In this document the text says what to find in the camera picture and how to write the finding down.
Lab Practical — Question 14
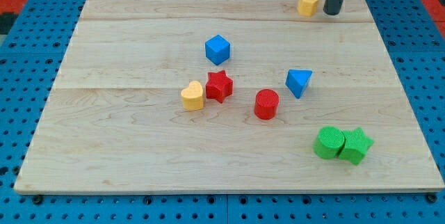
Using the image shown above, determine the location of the yellow hexagon block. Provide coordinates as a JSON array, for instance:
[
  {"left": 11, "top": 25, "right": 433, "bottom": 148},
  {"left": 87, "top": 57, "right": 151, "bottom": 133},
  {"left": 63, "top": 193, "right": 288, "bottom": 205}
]
[{"left": 297, "top": 0, "right": 319, "bottom": 17}]

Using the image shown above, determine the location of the red star block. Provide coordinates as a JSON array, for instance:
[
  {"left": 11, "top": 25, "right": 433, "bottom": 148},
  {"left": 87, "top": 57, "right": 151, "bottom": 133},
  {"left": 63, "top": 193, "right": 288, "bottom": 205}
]
[{"left": 205, "top": 70, "right": 234, "bottom": 103}]

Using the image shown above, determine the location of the yellow heart block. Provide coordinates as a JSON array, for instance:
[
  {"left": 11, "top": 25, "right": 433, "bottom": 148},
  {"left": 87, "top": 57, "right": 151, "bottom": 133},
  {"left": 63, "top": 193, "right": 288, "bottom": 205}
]
[{"left": 180, "top": 81, "right": 204, "bottom": 111}]

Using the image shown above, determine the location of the blue cube block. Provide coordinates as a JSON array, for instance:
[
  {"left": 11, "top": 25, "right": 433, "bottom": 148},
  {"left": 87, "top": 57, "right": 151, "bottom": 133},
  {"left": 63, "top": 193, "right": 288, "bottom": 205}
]
[{"left": 204, "top": 35, "right": 231, "bottom": 65}]

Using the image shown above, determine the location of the green star block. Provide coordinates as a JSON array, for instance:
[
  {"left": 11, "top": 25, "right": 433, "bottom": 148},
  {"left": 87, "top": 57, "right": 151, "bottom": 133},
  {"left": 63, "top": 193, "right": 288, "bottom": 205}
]
[{"left": 338, "top": 127, "right": 374, "bottom": 165}]

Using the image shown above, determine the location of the blue triangle block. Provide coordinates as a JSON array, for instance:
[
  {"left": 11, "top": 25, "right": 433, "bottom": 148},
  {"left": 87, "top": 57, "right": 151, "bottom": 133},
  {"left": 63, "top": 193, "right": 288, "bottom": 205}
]
[{"left": 285, "top": 70, "right": 313, "bottom": 99}]

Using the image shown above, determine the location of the green cylinder block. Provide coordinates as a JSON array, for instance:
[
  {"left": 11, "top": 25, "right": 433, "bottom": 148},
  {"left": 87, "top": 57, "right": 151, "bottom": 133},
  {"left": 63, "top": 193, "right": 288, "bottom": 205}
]
[{"left": 313, "top": 126, "right": 345, "bottom": 159}]

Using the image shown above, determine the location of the red cylinder block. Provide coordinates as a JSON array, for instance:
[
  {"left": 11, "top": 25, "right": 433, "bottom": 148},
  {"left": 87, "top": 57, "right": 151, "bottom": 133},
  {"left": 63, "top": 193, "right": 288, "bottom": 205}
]
[{"left": 254, "top": 89, "right": 280, "bottom": 120}]

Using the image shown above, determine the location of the light wooden board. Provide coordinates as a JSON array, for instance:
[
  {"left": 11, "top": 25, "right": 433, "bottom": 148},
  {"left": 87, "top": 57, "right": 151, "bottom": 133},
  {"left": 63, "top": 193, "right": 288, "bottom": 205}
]
[{"left": 15, "top": 0, "right": 444, "bottom": 195}]

